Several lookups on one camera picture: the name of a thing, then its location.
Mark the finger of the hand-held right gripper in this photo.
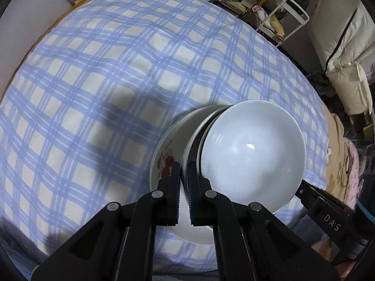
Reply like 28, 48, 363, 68
294, 180, 320, 209

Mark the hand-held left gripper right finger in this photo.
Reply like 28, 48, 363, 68
187, 162, 338, 281

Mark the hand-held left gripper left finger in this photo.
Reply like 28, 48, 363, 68
31, 162, 182, 281

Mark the large cherry print deep plate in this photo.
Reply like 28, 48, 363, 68
149, 105, 227, 245

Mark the plain white bowl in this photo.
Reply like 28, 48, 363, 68
180, 105, 232, 232

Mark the large red patterned bowl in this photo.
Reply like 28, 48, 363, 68
201, 100, 307, 215

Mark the beige floral blanket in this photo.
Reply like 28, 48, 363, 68
322, 105, 361, 211

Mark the blue plaid blanket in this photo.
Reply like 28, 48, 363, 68
0, 0, 331, 270

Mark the white padded chair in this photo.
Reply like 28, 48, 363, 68
309, 0, 375, 116

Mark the person's blue fleece clothing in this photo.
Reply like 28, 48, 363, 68
0, 217, 331, 281

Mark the tan cardboard box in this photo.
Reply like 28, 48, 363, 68
268, 16, 286, 36

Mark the white utility cart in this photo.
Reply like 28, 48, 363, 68
255, 0, 310, 48

